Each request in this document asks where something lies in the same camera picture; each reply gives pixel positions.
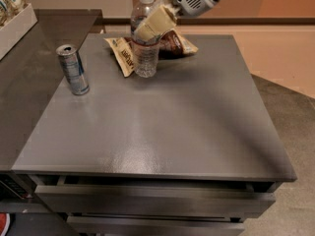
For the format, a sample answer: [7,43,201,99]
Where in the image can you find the red white object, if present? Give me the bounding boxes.
[0,213,11,236]

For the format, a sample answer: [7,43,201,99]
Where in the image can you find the grey upper drawer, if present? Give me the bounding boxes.
[35,177,276,219]

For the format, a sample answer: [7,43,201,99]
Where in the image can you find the snack packets in box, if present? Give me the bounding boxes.
[0,0,27,27]

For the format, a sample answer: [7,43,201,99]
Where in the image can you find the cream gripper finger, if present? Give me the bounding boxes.
[151,0,168,13]
[134,4,178,43]

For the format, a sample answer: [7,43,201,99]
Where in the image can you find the white snack box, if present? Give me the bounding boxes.
[0,4,37,60]

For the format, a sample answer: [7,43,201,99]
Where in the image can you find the grey drawer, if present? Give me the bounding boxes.
[67,216,244,236]
[35,177,276,219]

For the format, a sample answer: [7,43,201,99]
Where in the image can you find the brown cream chip bag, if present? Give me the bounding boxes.
[105,29,198,78]

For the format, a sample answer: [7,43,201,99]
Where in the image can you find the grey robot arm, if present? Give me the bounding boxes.
[135,0,220,43]

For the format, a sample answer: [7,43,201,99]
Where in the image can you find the clear plastic water bottle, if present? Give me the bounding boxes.
[131,0,159,78]

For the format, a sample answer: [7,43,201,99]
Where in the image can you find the grey lower drawer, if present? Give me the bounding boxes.
[67,216,244,236]

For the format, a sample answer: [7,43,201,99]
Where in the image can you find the silver blue redbull can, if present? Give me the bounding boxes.
[56,44,90,95]

